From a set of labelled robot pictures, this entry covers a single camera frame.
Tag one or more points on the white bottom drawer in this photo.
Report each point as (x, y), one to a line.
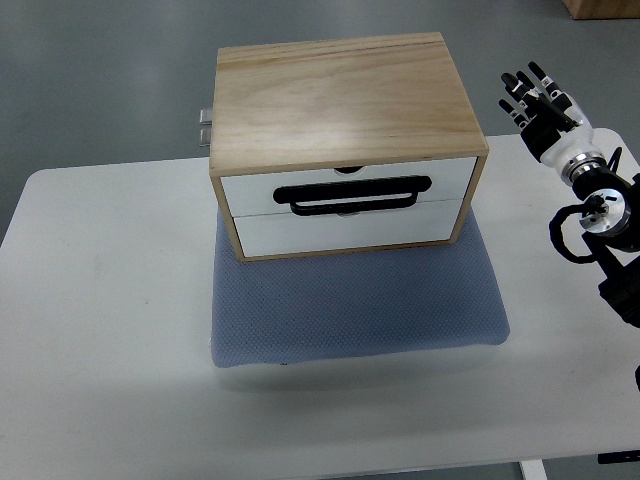
(286, 234)

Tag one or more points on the white table leg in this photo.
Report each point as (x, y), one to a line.
(533, 470)

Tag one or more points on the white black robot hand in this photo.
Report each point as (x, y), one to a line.
(552, 126)

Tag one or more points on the wooden drawer cabinet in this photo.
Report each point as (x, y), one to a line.
(343, 105)

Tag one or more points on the blue mesh mat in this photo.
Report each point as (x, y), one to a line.
(305, 309)

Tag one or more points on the white drawer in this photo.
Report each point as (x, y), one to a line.
(286, 234)
(251, 195)

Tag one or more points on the black metal drawer handle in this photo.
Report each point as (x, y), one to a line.
(351, 197)

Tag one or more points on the white top drawer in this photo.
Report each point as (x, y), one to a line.
(251, 195)

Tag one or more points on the black table control panel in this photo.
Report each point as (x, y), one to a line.
(619, 457)

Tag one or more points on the metal clamp behind cabinet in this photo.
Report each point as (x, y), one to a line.
(205, 122)

